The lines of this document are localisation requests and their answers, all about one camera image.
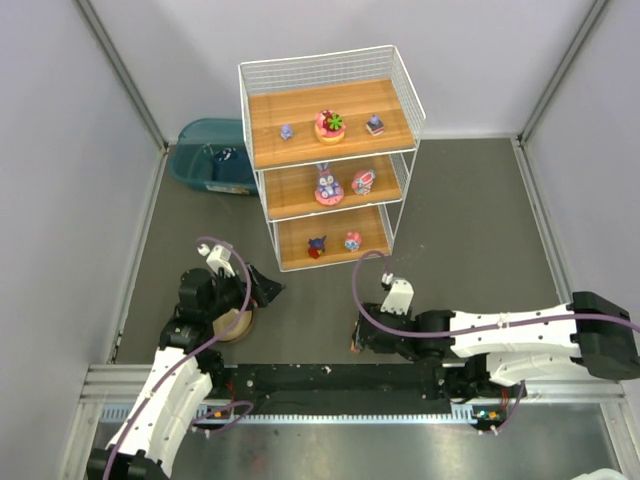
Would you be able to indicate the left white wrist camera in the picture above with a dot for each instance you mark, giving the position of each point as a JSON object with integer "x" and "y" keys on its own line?
{"x": 217, "y": 258}

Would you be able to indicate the dark blue object in bin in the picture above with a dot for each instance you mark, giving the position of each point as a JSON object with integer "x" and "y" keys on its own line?
{"x": 224, "y": 155}

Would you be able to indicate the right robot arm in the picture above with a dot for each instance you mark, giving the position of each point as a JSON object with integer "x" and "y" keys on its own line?
{"x": 488, "y": 355}

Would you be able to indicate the pink melody toy on shelf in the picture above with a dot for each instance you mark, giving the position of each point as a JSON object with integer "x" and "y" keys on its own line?
{"x": 353, "y": 241}

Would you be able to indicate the teal plastic bin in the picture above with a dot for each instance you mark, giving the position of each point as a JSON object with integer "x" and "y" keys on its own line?
{"x": 191, "y": 161}

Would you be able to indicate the white wire wooden shelf rack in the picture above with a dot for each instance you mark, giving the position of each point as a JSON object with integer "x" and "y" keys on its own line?
{"x": 356, "y": 84}

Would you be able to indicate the purple bunny pink donut toy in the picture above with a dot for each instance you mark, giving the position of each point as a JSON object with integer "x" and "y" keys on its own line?
{"x": 328, "y": 191}

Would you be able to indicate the small purple cake toy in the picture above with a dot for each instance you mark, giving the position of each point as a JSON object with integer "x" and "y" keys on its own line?
{"x": 375, "y": 126}

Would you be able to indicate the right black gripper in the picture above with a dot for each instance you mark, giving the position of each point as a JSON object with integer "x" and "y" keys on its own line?
{"x": 364, "y": 329}

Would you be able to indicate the small purple blob toy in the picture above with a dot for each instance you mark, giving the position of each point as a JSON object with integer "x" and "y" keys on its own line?
{"x": 286, "y": 132}

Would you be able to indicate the tan overturned bowl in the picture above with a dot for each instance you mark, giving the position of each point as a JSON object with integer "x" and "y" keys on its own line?
{"x": 229, "y": 329}

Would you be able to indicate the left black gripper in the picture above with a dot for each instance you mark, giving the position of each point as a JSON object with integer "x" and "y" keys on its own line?
{"x": 252, "y": 286}

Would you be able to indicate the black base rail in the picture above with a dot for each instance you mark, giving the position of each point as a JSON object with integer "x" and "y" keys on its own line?
{"x": 345, "y": 389}

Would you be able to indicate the blue stitch toy figure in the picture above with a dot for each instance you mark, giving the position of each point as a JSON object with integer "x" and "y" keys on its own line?
{"x": 316, "y": 247}

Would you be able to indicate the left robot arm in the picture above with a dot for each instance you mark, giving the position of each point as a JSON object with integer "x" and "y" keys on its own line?
{"x": 182, "y": 375}

